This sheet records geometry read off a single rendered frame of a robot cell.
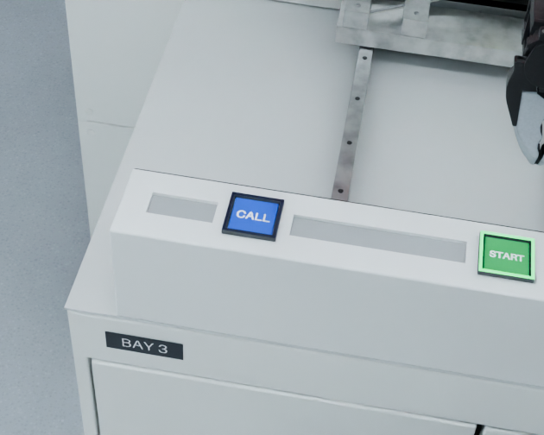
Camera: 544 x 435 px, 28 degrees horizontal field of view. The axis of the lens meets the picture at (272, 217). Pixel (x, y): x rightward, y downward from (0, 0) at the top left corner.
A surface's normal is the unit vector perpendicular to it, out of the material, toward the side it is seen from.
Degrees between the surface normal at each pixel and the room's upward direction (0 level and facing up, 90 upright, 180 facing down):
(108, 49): 90
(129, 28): 90
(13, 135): 0
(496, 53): 90
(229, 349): 90
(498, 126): 0
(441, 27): 0
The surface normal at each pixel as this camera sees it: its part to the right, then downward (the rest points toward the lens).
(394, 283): -0.17, 0.71
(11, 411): 0.05, -0.69
